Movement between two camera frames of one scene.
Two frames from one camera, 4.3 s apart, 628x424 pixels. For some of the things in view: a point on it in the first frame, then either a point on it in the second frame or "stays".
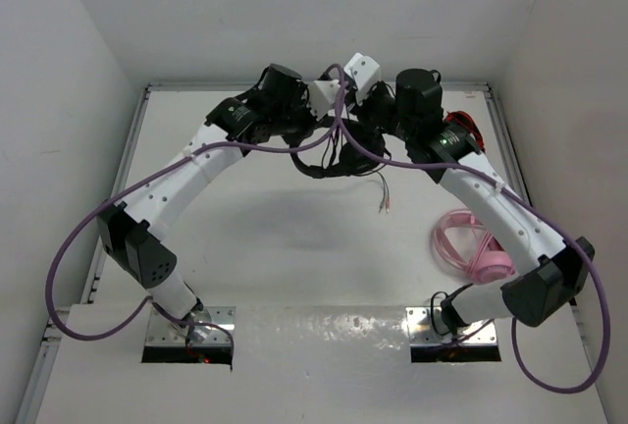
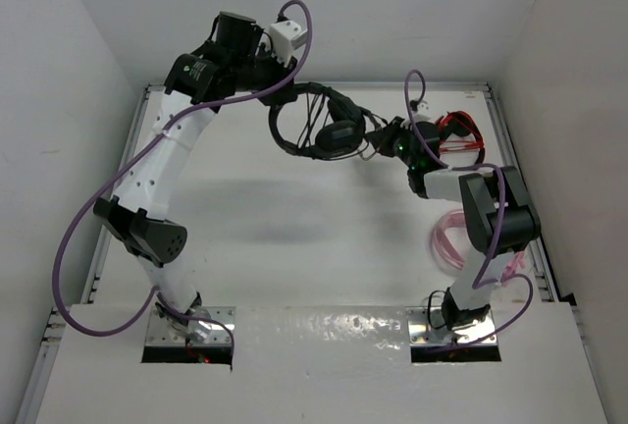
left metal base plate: (204, 326) stays
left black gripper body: (291, 123) -> (254, 72)
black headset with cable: (343, 156) -> (342, 135)
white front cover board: (323, 364) stays
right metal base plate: (420, 331) stays
